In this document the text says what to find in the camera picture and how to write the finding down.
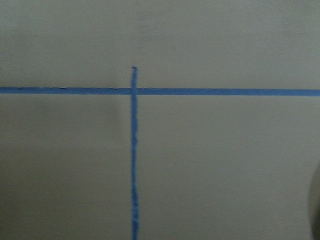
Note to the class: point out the brown paper table cover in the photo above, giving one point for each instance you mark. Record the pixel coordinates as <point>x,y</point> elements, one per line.
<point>228,121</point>

